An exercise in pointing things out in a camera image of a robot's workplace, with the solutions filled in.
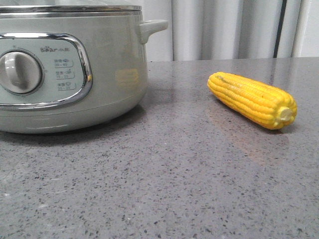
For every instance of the yellow corn cob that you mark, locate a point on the yellow corn cob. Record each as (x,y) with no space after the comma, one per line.
(266,105)

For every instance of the glass pot lid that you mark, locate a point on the glass pot lid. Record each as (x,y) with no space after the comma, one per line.
(28,6)

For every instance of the pale green electric cooking pot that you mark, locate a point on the pale green electric cooking pot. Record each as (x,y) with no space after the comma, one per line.
(62,71)

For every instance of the white pleated curtain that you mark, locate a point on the white pleated curtain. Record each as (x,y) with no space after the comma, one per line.
(232,29)

